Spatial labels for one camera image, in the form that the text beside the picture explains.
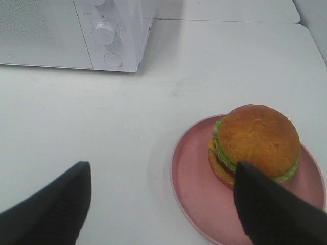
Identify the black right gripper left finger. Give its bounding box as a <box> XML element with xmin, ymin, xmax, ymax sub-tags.
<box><xmin>1</xmin><ymin>161</ymin><xmax>91</xmax><ymax>244</ymax></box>

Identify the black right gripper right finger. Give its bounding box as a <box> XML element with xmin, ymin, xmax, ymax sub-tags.
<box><xmin>233</xmin><ymin>162</ymin><xmax>326</xmax><ymax>244</ymax></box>

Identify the pink round plate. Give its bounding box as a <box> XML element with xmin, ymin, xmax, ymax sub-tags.
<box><xmin>170</xmin><ymin>114</ymin><xmax>326</xmax><ymax>244</ymax></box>

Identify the burger with lettuce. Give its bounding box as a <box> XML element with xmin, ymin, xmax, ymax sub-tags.
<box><xmin>208</xmin><ymin>104</ymin><xmax>301</xmax><ymax>188</ymax></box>

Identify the white round door button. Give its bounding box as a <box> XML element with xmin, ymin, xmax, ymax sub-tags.
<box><xmin>104</xmin><ymin>52</ymin><xmax>122</xmax><ymax>68</ymax></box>

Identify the white microwave door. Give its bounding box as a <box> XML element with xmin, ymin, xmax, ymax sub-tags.
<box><xmin>1</xmin><ymin>1</ymin><xmax>92</xmax><ymax>69</ymax></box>

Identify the white microwave oven body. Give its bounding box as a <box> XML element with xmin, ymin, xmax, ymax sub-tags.
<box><xmin>0</xmin><ymin>0</ymin><xmax>156</xmax><ymax>75</ymax></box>

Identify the white lower timer knob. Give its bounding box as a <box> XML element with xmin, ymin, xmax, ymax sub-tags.
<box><xmin>95</xmin><ymin>21</ymin><xmax>117</xmax><ymax>46</ymax></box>

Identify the white adjacent table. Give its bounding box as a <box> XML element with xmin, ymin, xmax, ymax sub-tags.
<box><xmin>155</xmin><ymin>0</ymin><xmax>300</xmax><ymax>24</ymax></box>

